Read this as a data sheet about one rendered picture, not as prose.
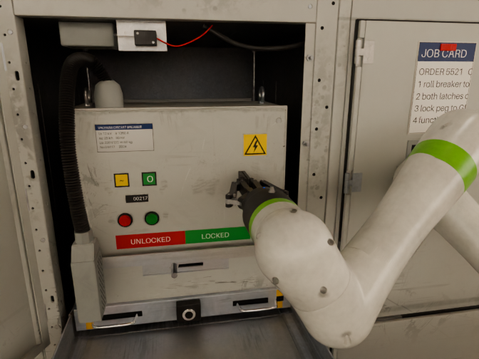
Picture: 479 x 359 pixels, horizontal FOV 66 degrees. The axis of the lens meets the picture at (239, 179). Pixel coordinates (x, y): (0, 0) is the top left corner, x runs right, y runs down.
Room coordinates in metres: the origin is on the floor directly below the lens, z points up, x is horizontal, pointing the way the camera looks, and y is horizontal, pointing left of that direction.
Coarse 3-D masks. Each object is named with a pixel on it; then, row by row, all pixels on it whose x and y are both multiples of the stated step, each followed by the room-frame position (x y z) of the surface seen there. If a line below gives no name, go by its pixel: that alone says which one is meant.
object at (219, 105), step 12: (84, 108) 0.79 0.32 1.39; (96, 108) 0.79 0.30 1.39; (108, 108) 0.79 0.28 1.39; (120, 108) 0.80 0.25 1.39; (132, 108) 0.80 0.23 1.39; (144, 108) 0.81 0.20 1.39; (156, 108) 0.81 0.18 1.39; (168, 108) 0.82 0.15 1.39; (180, 108) 0.82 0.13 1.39; (192, 108) 0.83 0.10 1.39; (204, 108) 0.83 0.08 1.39; (216, 108) 0.84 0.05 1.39; (228, 108) 0.84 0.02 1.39; (240, 108) 0.84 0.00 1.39; (252, 108) 0.85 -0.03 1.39; (264, 108) 0.85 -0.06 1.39; (276, 108) 0.86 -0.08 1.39; (180, 264) 0.84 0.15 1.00; (192, 264) 0.84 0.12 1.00
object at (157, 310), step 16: (256, 288) 0.85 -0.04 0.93; (272, 288) 0.85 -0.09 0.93; (112, 304) 0.78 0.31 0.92; (128, 304) 0.78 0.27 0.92; (144, 304) 0.79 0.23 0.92; (160, 304) 0.80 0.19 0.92; (208, 304) 0.82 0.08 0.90; (224, 304) 0.82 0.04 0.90; (240, 304) 0.83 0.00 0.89; (256, 304) 0.84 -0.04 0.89; (288, 304) 0.86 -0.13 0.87; (112, 320) 0.78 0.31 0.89; (128, 320) 0.78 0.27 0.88; (144, 320) 0.79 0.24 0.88; (160, 320) 0.80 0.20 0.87
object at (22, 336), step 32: (0, 64) 0.74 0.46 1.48; (0, 96) 0.73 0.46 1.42; (0, 160) 0.74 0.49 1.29; (0, 192) 0.72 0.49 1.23; (0, 224) 0.71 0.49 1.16; (0, 256) 0.70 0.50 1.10; (32, 256) 0.74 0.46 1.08; (0, 288) 0.68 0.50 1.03; (0, 320) 0.67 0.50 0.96; (0, 352) 0.66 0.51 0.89; (32, 352) 0.70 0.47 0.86
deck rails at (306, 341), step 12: (72, 324) 0.75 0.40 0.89; (288, 324) 0.81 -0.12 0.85; (300, 324) 0.80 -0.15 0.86; (72, 336) 0.74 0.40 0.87; (300, 336) 0.76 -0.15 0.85; (60, 348) 0.66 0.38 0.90; (72, 348) 0.72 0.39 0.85; (84, 348) 0.72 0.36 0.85; (300, 348) 0.72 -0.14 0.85; (312, 348) 0.72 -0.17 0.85; (324, 348) 0.65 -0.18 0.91
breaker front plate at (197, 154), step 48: (96, 144) 0.79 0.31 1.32; (192, 144) 0.82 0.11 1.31; (240, 144) 0.84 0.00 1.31; (96, 192) 0.79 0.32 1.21; (144, 192) 0.80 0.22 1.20; (192, 192) 0.82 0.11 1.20; (240, 240) 0.84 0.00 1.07; (144, 288) 0.80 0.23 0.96; (192, 288) 0.82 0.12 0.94; (240, 288) 0.84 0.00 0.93
